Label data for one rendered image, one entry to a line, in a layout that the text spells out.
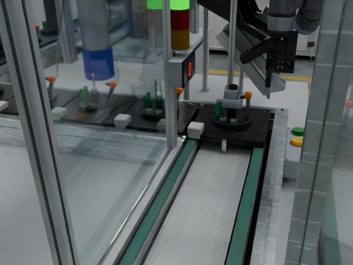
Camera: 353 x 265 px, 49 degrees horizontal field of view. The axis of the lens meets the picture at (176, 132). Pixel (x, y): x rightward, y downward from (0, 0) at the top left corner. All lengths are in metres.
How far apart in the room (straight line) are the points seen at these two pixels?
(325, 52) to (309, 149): 0.08
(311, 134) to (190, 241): 0.59
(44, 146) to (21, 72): 0.10
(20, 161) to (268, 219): 0.85
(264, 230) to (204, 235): 0.14
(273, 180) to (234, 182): 0.11
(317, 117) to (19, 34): 0.34
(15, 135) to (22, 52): 1.00
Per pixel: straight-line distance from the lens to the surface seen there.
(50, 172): 0.56
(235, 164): 1.16
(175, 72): 1.00
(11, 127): 1.48
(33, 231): 1.08
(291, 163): 1.12
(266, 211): 0.92
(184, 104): 1.41
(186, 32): 1.01
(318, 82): 0.33
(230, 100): 1.24
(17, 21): 0.49
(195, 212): 0.97
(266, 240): 0.86
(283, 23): 1.14
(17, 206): 1.18
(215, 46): 5.48
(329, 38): 0.32
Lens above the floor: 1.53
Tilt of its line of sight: 27 degrees down
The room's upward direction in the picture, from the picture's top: 1 degrees counter-clockwise
